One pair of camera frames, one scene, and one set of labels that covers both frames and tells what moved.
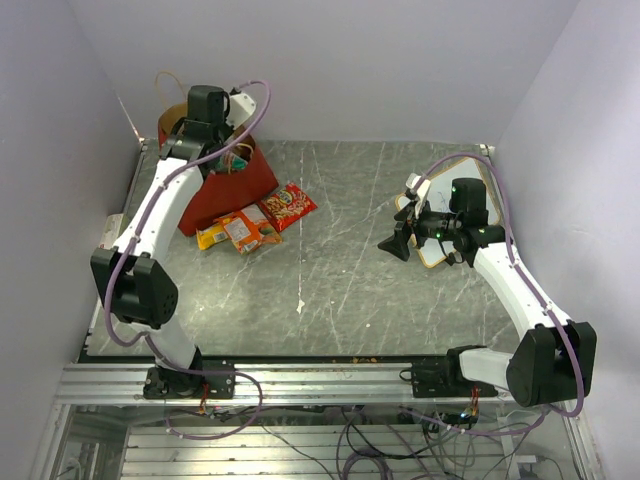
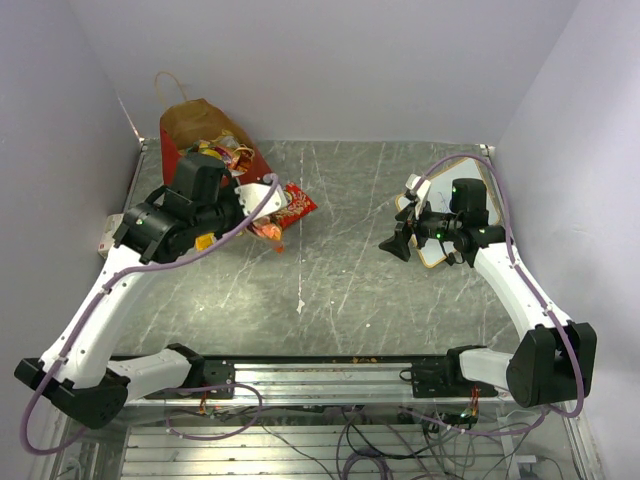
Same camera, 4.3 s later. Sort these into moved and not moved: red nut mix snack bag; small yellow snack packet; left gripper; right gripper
Moved: left gripper
Not moved: red nut mix snack bag; right gripper; small yellow snack packet
